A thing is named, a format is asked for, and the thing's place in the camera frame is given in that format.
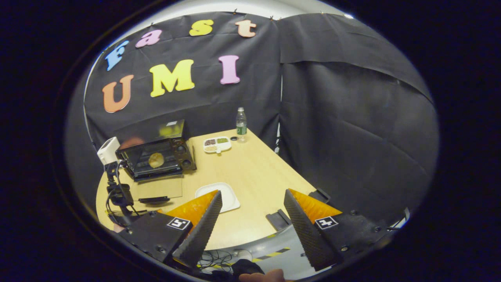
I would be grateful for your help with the white toaster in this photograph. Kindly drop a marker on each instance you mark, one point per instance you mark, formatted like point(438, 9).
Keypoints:
point(107, 150)

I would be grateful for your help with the golden bread bun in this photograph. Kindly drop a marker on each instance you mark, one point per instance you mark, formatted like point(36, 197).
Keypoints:
point(156, 160)

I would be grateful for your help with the white square plate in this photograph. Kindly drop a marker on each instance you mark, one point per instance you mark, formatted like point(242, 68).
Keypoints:
point(231, 199)

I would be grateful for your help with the clear plastic water bottle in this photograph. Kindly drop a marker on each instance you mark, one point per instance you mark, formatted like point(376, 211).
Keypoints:
point(241, 125)

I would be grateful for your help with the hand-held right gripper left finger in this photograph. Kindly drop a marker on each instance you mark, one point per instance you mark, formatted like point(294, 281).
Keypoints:
point(203, 231)

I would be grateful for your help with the white compartment snack tray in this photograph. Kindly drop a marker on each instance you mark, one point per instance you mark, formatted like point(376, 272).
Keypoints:
point(217, 144)

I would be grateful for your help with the yellow black hazard tape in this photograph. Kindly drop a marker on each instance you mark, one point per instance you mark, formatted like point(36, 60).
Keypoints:
point(272, 253)

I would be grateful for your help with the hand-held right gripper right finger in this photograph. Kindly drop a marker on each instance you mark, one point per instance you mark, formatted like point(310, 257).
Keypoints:
point(305, 231)

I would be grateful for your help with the black electric oven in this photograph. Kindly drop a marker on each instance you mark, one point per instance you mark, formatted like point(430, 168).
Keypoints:
point(184, 154)

